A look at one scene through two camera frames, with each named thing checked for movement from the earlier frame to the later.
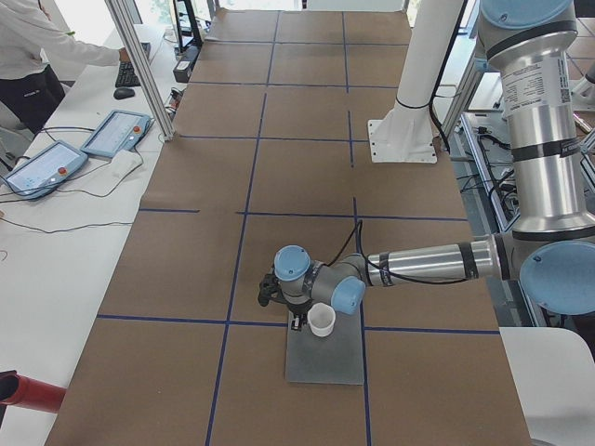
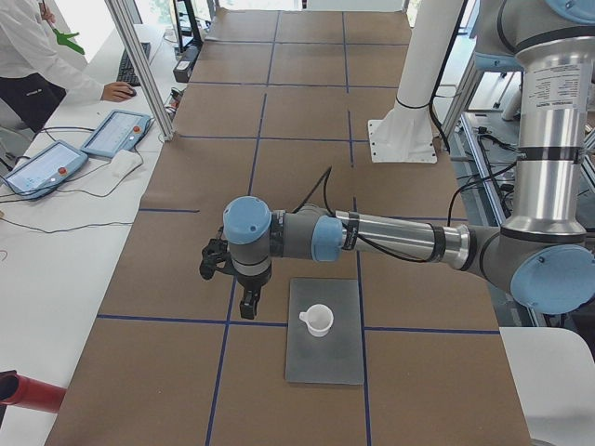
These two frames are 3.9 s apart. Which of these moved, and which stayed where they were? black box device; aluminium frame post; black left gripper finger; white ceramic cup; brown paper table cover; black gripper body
Moved: black gripper body; black left gripper finger
Stayed: white ceramic cup; aluminium frame post; black box device; brown paper table cover
